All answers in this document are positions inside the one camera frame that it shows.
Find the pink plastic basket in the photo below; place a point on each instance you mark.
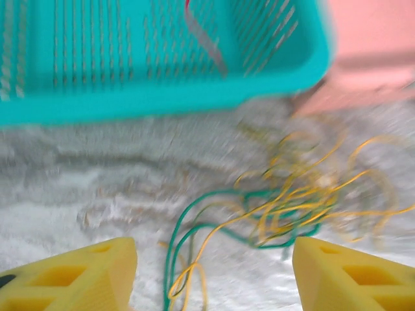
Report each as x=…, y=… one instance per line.
x=373, y=48

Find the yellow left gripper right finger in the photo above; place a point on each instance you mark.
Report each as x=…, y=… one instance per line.
x=350, y=278

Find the teal plastic basket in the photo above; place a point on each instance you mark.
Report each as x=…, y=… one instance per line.
x=97, y=103

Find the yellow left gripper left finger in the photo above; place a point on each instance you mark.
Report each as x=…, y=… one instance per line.
x=81, y=278

